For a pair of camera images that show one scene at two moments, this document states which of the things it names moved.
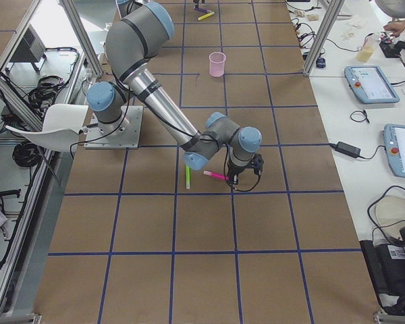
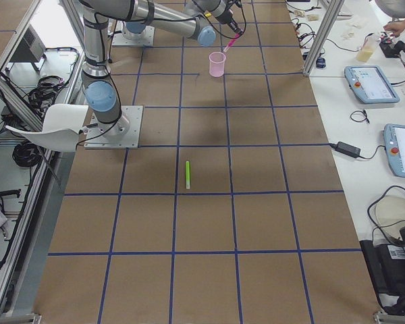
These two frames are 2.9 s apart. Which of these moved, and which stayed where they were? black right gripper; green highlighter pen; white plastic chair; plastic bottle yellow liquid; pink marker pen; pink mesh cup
Moved: pink marker pen; black right gripper
Stayed: plastic bottle yellow liquid; pink mesh cup; white plastic chair; green highlighter pen
